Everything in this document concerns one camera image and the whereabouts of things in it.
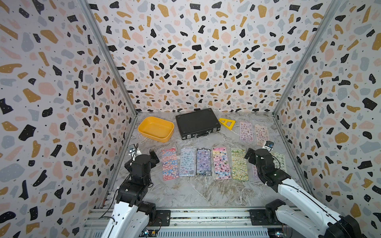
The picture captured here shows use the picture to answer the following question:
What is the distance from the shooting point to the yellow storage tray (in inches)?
40.4

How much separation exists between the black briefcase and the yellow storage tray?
0.25ft

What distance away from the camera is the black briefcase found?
105 centimetres
